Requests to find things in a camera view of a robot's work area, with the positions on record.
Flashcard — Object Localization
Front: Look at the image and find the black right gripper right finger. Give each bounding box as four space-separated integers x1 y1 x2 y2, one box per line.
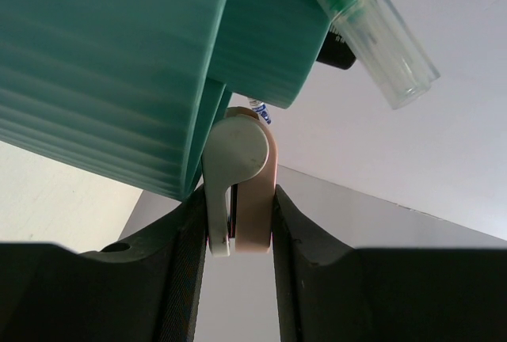
272 188 506 341

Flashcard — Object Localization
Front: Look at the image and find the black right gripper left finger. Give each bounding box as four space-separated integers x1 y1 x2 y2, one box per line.
1 190 207 341

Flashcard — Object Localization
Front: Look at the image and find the blue clear pen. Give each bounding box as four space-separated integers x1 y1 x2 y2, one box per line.
248 97 272 125

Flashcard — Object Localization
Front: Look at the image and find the teal round divided organizer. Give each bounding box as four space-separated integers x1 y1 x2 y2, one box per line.
1 0 330 200

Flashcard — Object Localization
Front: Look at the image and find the green black highlighter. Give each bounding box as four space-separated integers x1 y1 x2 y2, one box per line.
316 26 356 70

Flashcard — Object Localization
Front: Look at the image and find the green clear pen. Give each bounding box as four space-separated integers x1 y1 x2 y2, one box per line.
316 0 440 109

